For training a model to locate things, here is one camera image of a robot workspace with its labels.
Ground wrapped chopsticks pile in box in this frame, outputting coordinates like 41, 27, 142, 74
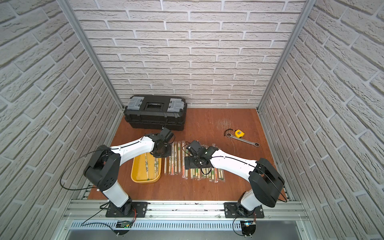
145, 153, 161, 182

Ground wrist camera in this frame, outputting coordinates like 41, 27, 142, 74
157, 128, 174, 143
187, 141, 207, 157

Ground chopsticks pair thirteenth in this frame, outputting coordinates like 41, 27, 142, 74
168, 156, 174, 175

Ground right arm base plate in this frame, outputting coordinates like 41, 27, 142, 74
224, 202, 265, 219

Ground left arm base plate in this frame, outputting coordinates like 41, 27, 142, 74
106, 202, 149, 218

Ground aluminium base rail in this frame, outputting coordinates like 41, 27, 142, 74
59, 200, 309, 232

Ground yellow tape measure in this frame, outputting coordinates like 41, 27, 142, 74
235, 130, 245, 139

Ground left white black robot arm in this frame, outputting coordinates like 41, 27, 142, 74
84, 133, 174, 216

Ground chopsticks pair twelfth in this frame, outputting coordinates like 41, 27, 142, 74
173, 142, 178, 175

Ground yellow plastic storage box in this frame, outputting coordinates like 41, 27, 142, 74
131, 154, 162, 184

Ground chopsticks pair eleventh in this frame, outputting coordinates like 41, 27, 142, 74
177, 142, 182, 174

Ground silver metal wrench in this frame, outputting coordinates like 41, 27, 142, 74
225, 133, 260, 147

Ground chopsticks pair fourteenth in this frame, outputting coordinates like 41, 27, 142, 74
164, 158, 168, 175

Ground black plastic toolbox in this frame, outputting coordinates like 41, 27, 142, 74
124, 95, 188, 131

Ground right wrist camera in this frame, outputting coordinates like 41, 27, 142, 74
187, 141, 207, 157

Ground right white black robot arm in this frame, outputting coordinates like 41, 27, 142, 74
185, 141, 285, 216

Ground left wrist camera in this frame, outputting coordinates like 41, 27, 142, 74
157, 128, 174, 143

